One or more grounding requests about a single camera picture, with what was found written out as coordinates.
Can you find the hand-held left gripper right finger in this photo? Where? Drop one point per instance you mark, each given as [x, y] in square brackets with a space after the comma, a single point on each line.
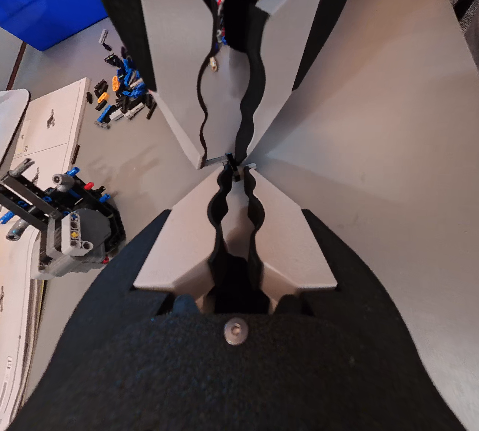
[292, 247]

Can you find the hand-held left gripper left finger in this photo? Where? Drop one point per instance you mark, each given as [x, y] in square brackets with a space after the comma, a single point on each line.
[176, 247]

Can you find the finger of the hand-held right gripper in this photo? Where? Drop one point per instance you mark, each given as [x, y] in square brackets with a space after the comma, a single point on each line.
[288, 38]
[176, 45]

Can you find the small lego axle connector piece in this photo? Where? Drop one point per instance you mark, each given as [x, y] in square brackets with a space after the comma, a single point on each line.
[232, 167]

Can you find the pile of black blue lego pieces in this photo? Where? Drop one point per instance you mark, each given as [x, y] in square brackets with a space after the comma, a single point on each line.
[127, 79]

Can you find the partly built grey lego model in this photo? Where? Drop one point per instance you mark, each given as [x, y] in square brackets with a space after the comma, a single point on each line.
[89, 225]

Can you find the open instruction booklet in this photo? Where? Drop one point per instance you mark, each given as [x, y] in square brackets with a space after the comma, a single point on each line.
[60, 128]

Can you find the white stand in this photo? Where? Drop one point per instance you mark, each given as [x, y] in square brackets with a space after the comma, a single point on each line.
[11, 120]

